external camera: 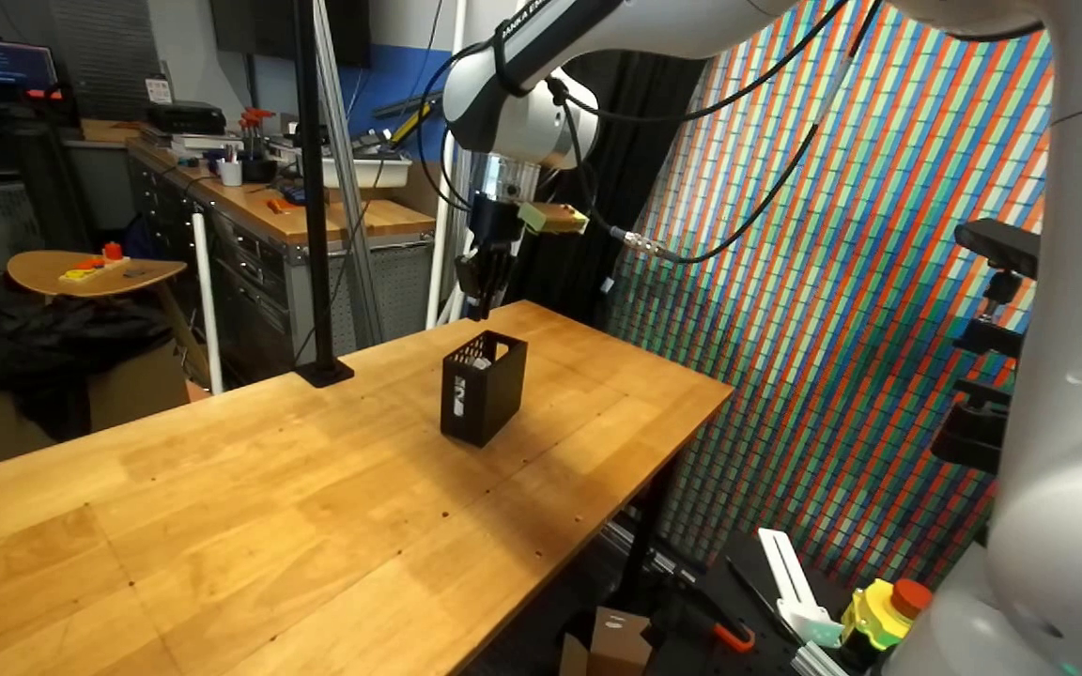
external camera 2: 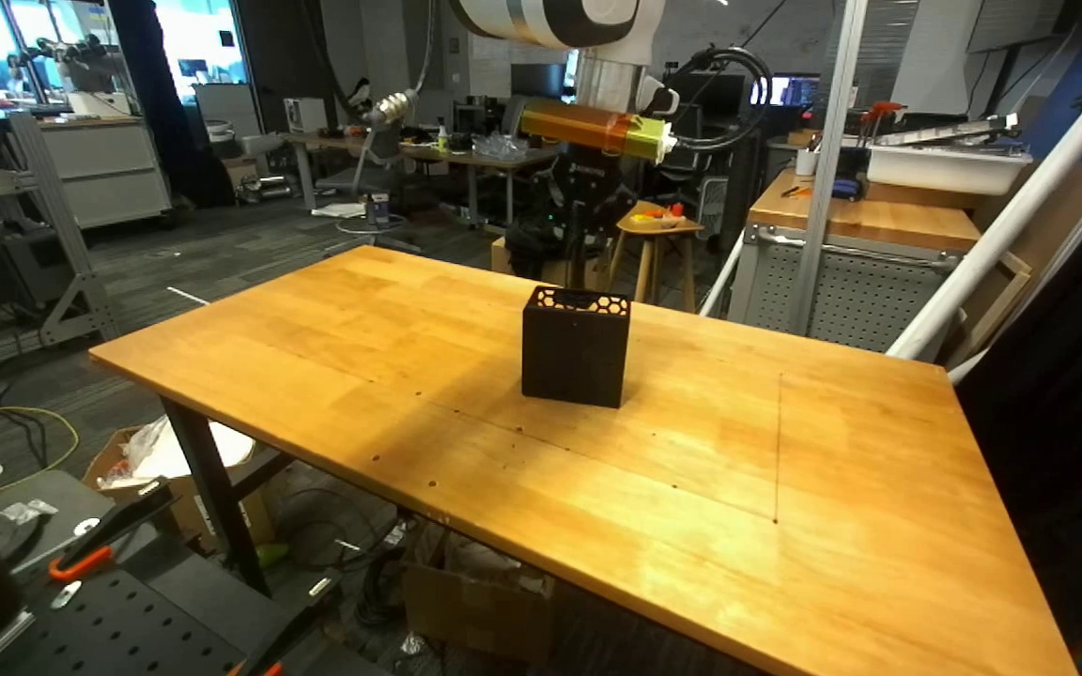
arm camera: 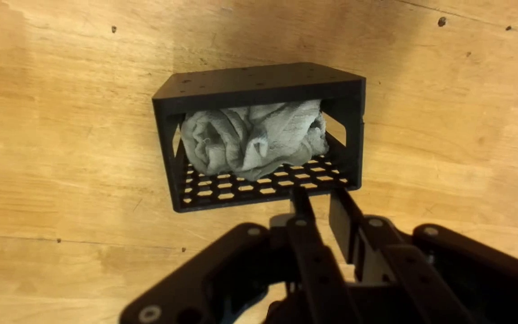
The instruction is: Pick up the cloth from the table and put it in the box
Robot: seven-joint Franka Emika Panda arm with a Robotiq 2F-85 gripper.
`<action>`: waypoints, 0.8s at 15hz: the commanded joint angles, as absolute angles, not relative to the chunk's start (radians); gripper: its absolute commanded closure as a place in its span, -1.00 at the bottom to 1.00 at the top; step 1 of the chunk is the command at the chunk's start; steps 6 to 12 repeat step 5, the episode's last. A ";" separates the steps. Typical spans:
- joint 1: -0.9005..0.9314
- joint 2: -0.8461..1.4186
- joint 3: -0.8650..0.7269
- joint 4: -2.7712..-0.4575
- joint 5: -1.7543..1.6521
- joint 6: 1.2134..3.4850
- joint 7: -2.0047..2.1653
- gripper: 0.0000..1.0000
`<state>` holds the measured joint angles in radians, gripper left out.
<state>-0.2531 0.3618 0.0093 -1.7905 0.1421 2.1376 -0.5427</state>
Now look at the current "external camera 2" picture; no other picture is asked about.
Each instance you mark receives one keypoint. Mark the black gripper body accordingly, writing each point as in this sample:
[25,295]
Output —
[591,189]

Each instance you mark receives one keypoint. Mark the black perforated metal box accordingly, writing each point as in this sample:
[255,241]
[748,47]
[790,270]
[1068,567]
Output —
[577,358]

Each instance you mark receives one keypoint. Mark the cardboard box under table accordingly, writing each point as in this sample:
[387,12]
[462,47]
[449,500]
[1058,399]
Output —
[480,614]

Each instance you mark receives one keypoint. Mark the cardboard box with white paper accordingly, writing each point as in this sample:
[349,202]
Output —
[146,469]

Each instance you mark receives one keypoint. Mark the round wooden stool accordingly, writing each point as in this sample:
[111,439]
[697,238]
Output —
[660,228]

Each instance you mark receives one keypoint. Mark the lit computer monitor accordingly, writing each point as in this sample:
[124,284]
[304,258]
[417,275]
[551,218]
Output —
[790,92]

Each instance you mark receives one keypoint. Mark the white vertical pole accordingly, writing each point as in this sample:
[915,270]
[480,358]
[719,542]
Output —
[830,164]

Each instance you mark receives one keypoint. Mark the grey perforated bench panel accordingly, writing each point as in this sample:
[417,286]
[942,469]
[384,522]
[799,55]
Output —
[843,295]

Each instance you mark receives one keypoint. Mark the wooden workbench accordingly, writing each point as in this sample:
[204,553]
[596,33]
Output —
[864,214]

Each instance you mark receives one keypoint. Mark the white tray on bench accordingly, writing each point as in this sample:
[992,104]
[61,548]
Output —
[942,167]

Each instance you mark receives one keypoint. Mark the black table leg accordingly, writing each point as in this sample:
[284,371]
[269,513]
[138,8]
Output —
[214,488]

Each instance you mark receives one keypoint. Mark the white drawer cabinet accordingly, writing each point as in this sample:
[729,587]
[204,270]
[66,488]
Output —
[111,169]

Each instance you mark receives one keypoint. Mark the black perforated plate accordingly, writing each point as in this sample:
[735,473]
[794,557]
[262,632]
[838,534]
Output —
[115,632]

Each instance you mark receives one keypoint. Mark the white diagonal rail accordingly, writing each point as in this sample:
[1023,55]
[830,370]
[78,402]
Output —
[1015,201]

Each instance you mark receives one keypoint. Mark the grey metal shelf frame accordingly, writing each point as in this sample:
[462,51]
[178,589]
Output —
[45,211]

